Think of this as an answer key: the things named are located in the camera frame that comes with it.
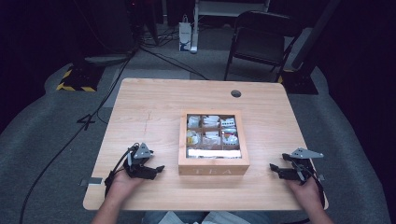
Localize left hand-held gripper cable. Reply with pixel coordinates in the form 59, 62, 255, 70
104, 142, 140, 198

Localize black folding chair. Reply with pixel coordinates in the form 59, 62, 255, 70
223, 9, 305, 84

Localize wooden tea box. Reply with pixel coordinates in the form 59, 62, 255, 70
177, 108, 251, 176

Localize white paper bag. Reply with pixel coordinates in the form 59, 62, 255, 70
178, 14, 192, 52

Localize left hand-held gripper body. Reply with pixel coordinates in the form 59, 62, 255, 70
122, 142, 157, 181

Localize group of tea bags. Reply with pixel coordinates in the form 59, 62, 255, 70
186, 114, 242, 159

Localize long black floor cable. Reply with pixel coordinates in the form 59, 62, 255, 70
19, 50, 135, 224

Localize dark slanted pole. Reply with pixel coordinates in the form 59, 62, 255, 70
291, 0, 343, 70

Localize person's legs in jeans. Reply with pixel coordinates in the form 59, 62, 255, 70
140, 210, 273, 224

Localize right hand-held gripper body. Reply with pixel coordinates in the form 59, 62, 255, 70
289, 147, 324, 185

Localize grey tape strip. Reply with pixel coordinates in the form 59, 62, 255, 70
79, 176, 104, 188

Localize white metal desk frame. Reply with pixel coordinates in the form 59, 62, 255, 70
190, 0, 272, 54

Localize right hand-held gripper cable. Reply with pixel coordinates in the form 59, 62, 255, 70
295, 160, 327, 208

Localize person's left hand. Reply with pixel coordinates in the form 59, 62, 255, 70
106, 169, 148, 202

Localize yellow black striped stand base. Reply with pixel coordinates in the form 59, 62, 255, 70
55, 63, 106, 93

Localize person's right hand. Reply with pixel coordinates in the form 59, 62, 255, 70
285, 175, 325, 210

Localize hand-held gripper cable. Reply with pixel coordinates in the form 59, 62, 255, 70
104, 142, 140, 198
295, 160, 327, 208

